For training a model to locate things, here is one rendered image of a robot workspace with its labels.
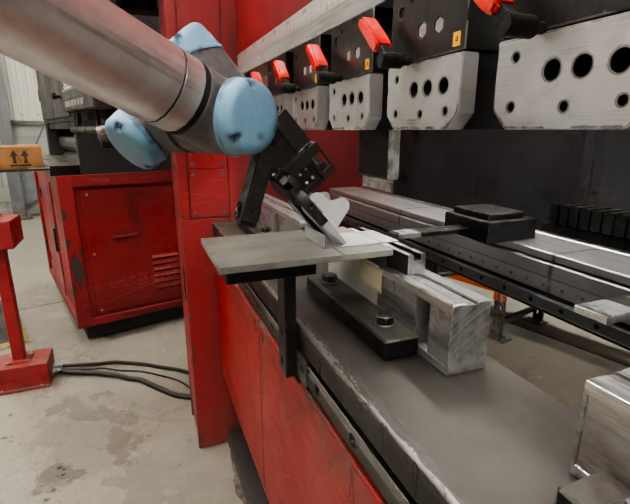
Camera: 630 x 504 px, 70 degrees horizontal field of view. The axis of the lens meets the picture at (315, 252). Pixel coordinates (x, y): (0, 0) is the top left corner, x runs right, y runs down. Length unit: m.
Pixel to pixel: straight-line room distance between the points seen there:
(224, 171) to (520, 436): 1.24
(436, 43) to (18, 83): 7.05
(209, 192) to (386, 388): 1.10
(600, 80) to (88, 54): 0.38
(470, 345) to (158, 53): 0.47
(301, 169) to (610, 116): 0.39
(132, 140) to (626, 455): 0.56
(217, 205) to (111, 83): 1.16
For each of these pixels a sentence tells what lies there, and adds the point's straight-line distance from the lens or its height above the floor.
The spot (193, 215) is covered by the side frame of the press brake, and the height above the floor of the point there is 0.90.
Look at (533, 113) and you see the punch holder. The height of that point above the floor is 1.19.
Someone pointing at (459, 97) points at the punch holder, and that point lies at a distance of 0.52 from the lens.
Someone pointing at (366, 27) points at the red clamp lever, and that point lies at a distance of 0.64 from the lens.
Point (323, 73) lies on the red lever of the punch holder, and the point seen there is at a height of 1.26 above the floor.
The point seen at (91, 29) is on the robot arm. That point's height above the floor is 1.25.
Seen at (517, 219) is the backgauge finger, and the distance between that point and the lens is 0.87.
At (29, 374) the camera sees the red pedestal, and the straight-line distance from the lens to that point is 2.54.
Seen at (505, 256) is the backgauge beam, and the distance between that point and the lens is 0.87.
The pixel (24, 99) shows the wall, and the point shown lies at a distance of 7.43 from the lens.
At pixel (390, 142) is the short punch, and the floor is 1.16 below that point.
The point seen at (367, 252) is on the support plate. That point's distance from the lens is 0.67.
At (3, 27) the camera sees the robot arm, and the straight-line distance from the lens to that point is 0.39.
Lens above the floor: 1.17
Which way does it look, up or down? 15 degrees down
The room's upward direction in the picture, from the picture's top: straight up
